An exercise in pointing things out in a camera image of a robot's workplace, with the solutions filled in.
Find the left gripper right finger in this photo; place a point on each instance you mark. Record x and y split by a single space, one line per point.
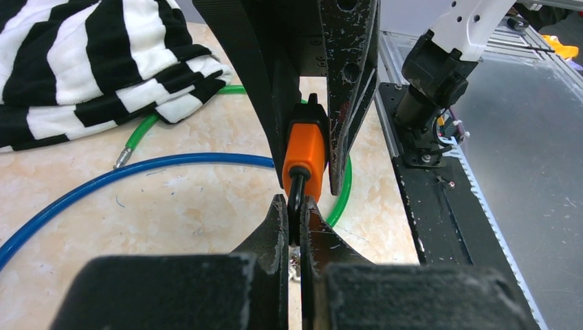
322 252

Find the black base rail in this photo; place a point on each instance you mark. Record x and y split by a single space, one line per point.
448 220

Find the blue cable lock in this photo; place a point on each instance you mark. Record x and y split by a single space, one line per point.
15 242

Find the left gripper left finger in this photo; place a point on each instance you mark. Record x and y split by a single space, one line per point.
266 300

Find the orange padlock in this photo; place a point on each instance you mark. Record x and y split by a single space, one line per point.
305 160

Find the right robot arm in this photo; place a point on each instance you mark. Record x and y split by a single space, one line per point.
436 69

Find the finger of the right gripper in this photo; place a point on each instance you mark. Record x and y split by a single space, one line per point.
251 38
350 31

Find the black white striped cloth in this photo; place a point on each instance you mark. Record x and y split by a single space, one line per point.
71 69

